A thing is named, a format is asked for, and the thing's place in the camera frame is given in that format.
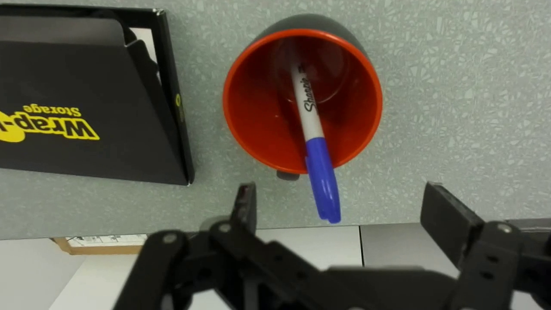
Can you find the blue capped marker pen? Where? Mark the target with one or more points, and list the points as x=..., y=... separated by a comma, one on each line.
x=320, y=173

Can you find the red and black mug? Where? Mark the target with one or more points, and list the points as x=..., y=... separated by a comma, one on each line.
x=258, y=121

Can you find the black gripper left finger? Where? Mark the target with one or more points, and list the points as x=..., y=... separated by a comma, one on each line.
x=194, y=270

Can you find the flat black box yellow logo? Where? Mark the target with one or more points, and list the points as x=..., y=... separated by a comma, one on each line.
x=86, y=87

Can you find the brown cardboard strip with print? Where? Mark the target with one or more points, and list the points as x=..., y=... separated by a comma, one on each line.
x=96, y=244

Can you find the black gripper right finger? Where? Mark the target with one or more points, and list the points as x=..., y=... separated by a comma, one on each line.
x=492, y=264

